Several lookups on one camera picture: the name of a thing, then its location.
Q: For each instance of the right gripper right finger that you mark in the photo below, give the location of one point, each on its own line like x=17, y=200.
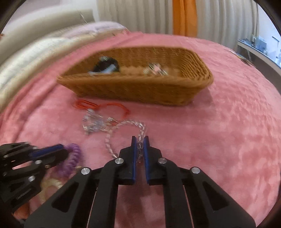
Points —
x=191, y=197

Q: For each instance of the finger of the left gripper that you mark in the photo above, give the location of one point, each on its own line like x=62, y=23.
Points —
x=18, y=151
x=47, y=156

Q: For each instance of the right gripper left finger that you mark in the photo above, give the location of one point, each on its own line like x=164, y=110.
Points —
x=89, y=198

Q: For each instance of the silver butterfly hair clip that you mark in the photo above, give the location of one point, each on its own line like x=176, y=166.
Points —
x=92, y=122

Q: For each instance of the light blue hair clip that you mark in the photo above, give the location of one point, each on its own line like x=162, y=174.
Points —
x=109, y=70

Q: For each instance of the black wrist watch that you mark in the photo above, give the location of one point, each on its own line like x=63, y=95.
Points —
x=105, y=62

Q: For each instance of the left hand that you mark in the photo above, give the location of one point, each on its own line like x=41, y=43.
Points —
x=23, y=211

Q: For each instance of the cream quilt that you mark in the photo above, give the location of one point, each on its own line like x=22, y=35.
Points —
x=46, y=59

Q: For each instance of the white floral pillow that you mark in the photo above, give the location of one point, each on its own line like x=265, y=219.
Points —
x=19, y=61

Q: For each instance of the beige upholstered headboard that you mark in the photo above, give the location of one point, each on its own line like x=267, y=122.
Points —
x=26, y=33

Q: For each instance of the brown wicker basket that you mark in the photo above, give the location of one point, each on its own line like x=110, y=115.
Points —
x=148, y=74

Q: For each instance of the lilac pillow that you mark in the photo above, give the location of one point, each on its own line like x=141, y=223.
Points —
x=93, y=28

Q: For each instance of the small items on bed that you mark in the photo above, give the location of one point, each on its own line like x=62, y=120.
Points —
x=243, y=59

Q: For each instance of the white desk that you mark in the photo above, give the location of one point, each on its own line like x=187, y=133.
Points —
x=260, y=55

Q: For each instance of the orange curtain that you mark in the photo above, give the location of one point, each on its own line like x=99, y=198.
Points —
x=185, y=18

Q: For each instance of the grey curtain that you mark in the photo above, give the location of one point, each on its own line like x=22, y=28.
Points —
x=220, y=21

